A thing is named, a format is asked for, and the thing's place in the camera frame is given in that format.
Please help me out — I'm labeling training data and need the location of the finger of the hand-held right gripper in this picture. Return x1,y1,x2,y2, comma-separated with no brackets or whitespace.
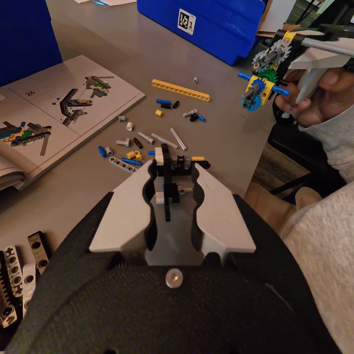
287,51,354,70
321,37,354,47

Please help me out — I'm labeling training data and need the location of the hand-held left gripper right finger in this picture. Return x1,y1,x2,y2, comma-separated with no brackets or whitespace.
191,163,257,264

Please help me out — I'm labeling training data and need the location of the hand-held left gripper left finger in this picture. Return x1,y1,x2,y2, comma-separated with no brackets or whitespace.
88,159,158,253

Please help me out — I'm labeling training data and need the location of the lego gear assembly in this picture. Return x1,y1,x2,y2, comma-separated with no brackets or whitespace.
237,29,354,112

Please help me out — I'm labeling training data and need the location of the black lego frame assembly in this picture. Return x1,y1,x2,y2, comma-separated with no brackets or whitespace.
148,143,211,222

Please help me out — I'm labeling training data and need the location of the person's right forearm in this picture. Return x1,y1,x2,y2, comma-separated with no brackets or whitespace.
300,106,354,183

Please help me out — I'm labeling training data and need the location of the thin pale lego liftarm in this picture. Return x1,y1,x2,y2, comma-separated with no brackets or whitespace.
109,157,139,173

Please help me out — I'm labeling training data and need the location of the grey lego axle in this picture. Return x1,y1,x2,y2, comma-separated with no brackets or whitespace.
151,133,178,149
170,127,187,151

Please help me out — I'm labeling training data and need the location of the white lego beam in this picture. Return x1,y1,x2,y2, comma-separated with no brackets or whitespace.
22,262,37,310
4,246,25,298

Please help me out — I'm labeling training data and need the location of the lego instruction booklet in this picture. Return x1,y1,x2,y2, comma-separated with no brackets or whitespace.
0,54,146,191

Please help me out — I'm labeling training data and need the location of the long yellow lego beam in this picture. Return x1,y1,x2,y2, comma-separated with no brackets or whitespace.
152,79,210,102

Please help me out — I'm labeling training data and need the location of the black lego gear rack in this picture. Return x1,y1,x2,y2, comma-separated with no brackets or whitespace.
0,250,14,313

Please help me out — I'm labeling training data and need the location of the person's right hand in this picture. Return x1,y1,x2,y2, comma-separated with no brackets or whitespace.
275,66,354,128

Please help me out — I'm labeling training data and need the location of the blue plastic storage bin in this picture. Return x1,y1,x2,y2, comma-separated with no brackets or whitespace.
0,0,63,87
137,0,266,66

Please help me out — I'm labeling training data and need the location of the white paper sheet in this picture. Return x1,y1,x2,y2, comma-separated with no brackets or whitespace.
73,0,137,6

